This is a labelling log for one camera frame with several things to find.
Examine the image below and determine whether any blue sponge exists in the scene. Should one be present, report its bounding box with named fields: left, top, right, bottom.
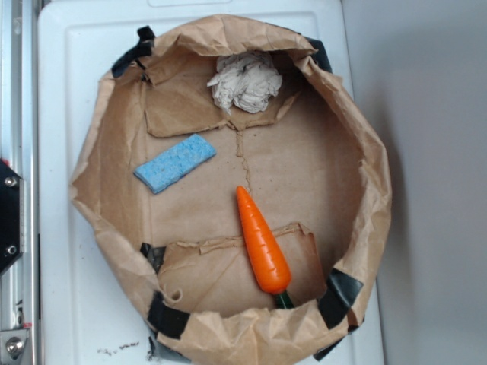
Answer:
left=133, top=134, right=217, bottom=194

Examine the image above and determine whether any brown paper bag tray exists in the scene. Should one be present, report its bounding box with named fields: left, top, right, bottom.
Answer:
left=69, top=14, right=392, bottom=364

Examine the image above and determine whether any orange toy carrot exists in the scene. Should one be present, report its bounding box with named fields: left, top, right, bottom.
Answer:
left=236, top=186, right=294, bottom=309

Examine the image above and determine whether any crumpled white paper ball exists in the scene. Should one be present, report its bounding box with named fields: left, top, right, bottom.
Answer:
left=207, top=51, right=283, bottom=114

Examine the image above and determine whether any white plastic bin lid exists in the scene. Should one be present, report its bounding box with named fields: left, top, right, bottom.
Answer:
left=37, top=0, right=386, bottom=365

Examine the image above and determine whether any black mounting plate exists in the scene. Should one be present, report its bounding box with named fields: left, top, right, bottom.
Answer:
left=0, top=159, right=24, bottom=276

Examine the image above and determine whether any aluminium frame rail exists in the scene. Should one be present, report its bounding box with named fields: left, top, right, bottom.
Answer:
left=1, top=1, right=44, bottom=364

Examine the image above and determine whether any metal corner bracket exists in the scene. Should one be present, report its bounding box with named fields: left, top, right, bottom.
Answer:
left=1, top=328, right=30, bottom=365

